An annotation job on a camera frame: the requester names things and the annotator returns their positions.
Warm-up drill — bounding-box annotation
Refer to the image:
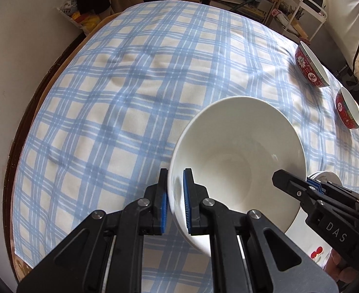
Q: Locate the cherry plate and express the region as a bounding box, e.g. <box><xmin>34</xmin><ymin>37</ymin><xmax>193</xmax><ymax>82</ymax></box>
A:
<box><xmin>285</xmin><ymin>208</ymin><xmax>332</xmax><ymax>268</ymax></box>

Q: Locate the red patterned bowl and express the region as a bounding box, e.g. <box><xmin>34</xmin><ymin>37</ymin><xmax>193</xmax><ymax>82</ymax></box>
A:
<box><xmin>335</xmin><ymin>87</ymin><xmax>359</xmax><ymax>130</ymax></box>
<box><xmin>295</xmin><ymin>41</ymin><xmax>330</xmax><ymax>88</ymax></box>

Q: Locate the plain white bowl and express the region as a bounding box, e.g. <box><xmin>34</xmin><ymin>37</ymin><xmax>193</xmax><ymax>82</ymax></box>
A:
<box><xmin>167</xmin><ymin>97</ymin><xmax>307</xmax><ymax>256</ymax></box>

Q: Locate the person's right hand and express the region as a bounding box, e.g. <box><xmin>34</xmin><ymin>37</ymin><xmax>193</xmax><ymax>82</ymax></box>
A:
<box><xmin>324</xmin><ymin>249</ymin><xmax>359</xmax><ymax>292</ymax></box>

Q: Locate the blue white plaid tablecloth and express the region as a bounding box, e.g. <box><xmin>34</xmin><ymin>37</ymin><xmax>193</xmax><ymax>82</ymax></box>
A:
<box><xmin>9</xmin><ymin>0</ymin><xmax>359</xmax><ymax>293</ymax></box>

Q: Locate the white rolling cart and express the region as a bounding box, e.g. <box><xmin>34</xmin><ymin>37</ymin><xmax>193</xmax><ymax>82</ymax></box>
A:
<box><xmin>270</xmin><ymin>0</ymin><xmax>328</xmax><ymax>44</ymax></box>

